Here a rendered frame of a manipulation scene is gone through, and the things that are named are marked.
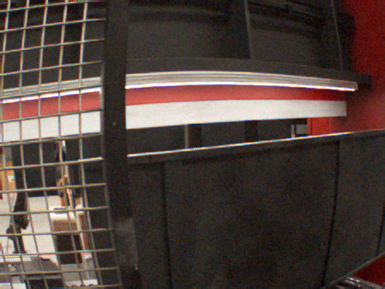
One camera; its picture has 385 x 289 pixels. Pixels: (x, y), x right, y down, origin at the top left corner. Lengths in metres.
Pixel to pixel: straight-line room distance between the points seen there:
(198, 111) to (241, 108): 0.14
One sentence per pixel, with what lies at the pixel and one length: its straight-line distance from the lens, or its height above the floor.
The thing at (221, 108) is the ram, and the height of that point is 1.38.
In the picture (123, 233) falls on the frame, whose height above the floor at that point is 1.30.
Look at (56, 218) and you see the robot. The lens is 2.34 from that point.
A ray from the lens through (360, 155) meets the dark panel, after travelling 1.10.
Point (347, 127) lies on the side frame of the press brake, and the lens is 1.76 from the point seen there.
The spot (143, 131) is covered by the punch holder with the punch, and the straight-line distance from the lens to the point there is 1.24.
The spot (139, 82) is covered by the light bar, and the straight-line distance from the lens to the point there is 1.02.
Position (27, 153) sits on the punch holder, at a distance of 1.16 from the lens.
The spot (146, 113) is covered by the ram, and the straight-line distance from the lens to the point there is 1.24.
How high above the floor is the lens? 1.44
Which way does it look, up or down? 7 degrees down
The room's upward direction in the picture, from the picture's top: 2 degrees counter-clockwise
